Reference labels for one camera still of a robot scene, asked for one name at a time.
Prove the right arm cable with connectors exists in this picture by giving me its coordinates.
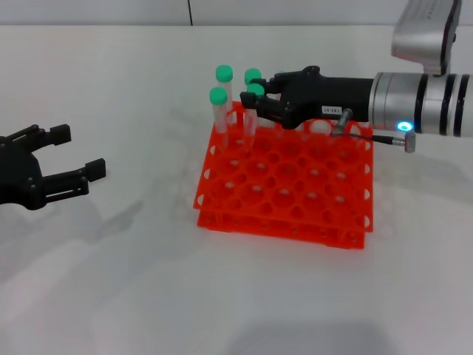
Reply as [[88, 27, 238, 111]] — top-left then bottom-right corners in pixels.
[[330, 108, 419, 154]]

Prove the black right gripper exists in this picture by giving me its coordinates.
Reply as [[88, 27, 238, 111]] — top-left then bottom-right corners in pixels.
[[239, 66, 375, 131]]

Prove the orange test tube rack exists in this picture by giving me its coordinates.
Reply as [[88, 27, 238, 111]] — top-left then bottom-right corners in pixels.
[[192, 100, 375, 251]]

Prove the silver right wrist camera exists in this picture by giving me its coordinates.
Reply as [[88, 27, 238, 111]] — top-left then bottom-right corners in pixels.
[[391, 0, 463, 77]]

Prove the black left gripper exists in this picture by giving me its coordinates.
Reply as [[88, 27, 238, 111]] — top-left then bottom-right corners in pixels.
[[0, 124, 107, 212]]

